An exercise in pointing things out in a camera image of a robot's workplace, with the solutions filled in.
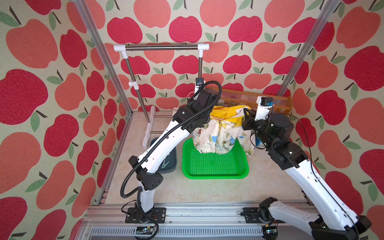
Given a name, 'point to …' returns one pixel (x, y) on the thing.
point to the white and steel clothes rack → (149, 111)
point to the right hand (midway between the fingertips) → (248, 112)
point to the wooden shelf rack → (230, 97)
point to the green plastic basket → (233, 164)
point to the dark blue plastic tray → (169, 163)
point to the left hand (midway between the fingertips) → (203, 100)
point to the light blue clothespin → (164, 164)
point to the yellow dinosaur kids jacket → (225, 133)
